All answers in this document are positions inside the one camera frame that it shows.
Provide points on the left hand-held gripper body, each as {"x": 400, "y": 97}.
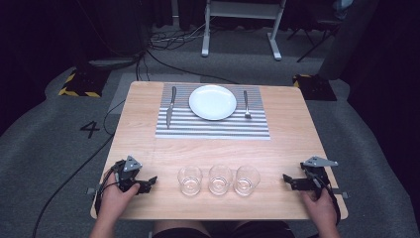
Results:
{"x": 127, "y": 173}

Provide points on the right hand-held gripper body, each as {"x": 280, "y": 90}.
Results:
{"x": 315, "y": 175}

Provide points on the person's left hand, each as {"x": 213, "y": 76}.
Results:
{"x": 115, "y": 198}

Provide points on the person's right hand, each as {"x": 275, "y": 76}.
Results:
{"x": 320, "y": 208}

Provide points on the clear drinking glass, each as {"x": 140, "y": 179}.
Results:
{"x": 246, "y": 181}
{"x": 220, "y": 181}
{"x": 189, "y": 181}

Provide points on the person's right leg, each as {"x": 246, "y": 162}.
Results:
{"x": 264, "y": 229}

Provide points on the person's leg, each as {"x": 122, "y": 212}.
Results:
{"x": 181, "y": 229}
{"x": 264, "y": 229}

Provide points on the person's left leg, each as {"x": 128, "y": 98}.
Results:
{"x": 181, "y": 229}

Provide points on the grey striped placemat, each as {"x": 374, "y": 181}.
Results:
{"x": 211, "y": 127}

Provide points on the silver fork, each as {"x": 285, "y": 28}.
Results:
{"x": 246, "y": 105}

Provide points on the black yellow-striped stand base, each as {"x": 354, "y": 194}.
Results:
{"x": 315, "y": 87}
{"x": 84, "y": 82}

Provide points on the white round plate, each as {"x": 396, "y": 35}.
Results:
{"x": 212, "y": 102}

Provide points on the black tripod stand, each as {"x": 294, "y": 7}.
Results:
{"x": 312, "y": 36}

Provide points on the grey table clamp bracket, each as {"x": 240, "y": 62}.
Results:
{"x": 90, "y": 190}
{"x": 343, "y": 194}

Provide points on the white metal desk frame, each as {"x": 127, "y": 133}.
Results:
{"x": 242, "y": 13}

